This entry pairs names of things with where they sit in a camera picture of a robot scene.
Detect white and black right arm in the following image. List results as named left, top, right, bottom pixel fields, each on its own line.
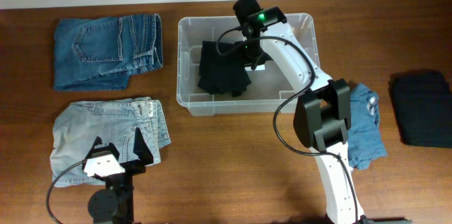
left=233, top=0, right=364, bottom=223

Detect blue denim shirt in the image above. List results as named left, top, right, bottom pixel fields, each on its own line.
left=348, top=83, right=388, bottom=170

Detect clear plastic storage bin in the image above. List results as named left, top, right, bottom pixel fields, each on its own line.
left=176, top=13, right=325, bottom=117

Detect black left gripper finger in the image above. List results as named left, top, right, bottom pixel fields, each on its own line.
left=133, top=127, right=154, bottom=165
left=85, top=136, right=119, bottom=160

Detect white label in bin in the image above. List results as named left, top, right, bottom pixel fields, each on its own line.
left=245, top=64, right=266, bottom=71

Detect small black garment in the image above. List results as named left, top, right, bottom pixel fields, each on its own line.
left=198, top=41, right=251, bottom=97

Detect light blue folded jeans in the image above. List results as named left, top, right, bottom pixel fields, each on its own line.
left=50, top=97, right=171, bottom=179

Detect dark blue folded jeans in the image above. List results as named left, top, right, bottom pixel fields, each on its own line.
left=53, top=13, right=164, bottom=91

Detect large black garment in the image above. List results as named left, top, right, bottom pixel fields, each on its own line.
left=391, top=71, right=451, bottom=148

